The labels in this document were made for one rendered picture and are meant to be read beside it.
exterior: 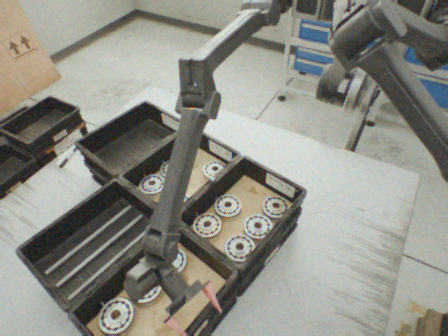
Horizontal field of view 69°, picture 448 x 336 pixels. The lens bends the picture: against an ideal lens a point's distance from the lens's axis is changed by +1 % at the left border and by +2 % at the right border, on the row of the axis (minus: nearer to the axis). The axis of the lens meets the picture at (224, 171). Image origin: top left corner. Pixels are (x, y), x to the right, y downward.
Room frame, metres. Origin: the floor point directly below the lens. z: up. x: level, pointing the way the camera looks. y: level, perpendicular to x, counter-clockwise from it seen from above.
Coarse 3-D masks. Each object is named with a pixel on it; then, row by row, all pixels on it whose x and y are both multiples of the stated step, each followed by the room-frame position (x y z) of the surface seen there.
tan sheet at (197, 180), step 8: (200, 152) 1.04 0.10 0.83; (200, 160) 0.99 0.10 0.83; (208, 160) 0.98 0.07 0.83; (216, 160) 0.98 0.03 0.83; (200, 168) 0.94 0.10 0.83; (192, 176) 0.89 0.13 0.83; (200, 176) 0.89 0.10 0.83; (192, 184) 0.85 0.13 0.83; (200, 184) 0.85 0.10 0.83; (192, 192) 0.81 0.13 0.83
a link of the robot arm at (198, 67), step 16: (272, 0) 0.99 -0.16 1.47; (240, 16) 0.95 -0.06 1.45; (256, 16) 0.95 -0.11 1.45; (272, 16) 0.98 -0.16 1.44; (224, 32) 0.85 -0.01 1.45; (240, 32) 0.87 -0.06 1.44; (208, 48) 0.76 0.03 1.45; (224, 48) 0.79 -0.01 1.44; (192, 64) 0.71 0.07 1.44; (208, 64) 0.70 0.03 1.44; (192, 80) 0.70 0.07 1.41; (208, 80) 0.68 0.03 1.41; (192, 96) 0.68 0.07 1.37
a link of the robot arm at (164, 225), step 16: (208, 96) 0.66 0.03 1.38; (176, 112) 0.68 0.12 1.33; (192, 112) 0.64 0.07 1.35; (208, 112) 0.63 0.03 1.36; (192, 128) 0.61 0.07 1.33; (176, 144) 0.59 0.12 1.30; (192, 144) 0.59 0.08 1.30; (176, 160) 0.55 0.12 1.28; (192, 160) 0.57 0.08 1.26; (176, 176) 0.52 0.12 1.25; (176, 192) 0.49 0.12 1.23; (160, 208) 0.46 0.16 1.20; (176, 208) 0.47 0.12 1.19; (160, 224) 0.43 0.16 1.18; (176, 224) 0.44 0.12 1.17; (144, 240) 0.41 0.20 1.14; (160, 240) 0.40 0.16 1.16; (176, 240) 0.41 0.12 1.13; (160, 256) 0.37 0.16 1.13
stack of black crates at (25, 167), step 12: (0, 156) 1.47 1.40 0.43; (12, 156) 1.52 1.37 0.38; (24, 156) 1.44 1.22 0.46; (0, 168) 1.41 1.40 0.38; (12, 168) 1.41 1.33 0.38; (24, 168) 1.31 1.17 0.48; (36, 168) 1.37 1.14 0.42; (0, 180) 1.31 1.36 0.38; (12, 180) 1.24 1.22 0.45; (24, 180) 1.29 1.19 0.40; (0, 192) 1.17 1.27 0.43
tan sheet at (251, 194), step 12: (240, 180) 0.86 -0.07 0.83; (252, 180) 0.86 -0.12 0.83; (228, 192) 0.80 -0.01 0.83; (240, 192) 0.80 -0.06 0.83; (252, 192) 0.80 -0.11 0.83; (264, 192) 0.80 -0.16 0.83; (252, 204) 0.74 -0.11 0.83; (240, 216) 0.68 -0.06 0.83; (192, 228) 0.64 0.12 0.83; (228, 228) 0.63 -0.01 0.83; (240, 228) 0.63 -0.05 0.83; (216, 240) 0.59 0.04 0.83
